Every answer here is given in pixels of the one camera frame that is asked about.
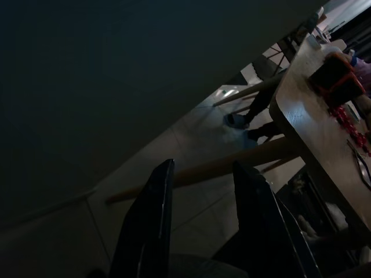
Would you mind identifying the red bead garland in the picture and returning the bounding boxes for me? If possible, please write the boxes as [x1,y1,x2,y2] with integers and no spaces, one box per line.
[328,104,371,154]

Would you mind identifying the person's legs in dark trousers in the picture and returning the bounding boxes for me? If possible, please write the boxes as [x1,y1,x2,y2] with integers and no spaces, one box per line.
[244,83,283,139]

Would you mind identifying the light blue slipper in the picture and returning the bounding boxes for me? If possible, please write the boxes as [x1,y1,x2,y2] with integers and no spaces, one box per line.
[222,113,250,129]

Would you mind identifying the black chair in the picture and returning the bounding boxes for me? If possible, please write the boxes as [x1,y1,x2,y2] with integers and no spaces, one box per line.
[251,34,304,82]

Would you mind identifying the wooden table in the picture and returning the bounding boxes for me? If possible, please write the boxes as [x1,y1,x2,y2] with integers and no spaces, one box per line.
[106,27,371,240]

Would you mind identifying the black box with orange frame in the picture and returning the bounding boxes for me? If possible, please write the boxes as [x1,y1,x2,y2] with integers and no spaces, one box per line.
[307,53,366,107]

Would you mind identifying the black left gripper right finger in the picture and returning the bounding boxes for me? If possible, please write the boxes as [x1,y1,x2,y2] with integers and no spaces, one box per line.
[212,160,322,278]

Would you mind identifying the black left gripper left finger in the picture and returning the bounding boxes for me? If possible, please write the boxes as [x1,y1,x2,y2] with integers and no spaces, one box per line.
[109,158,175,278]

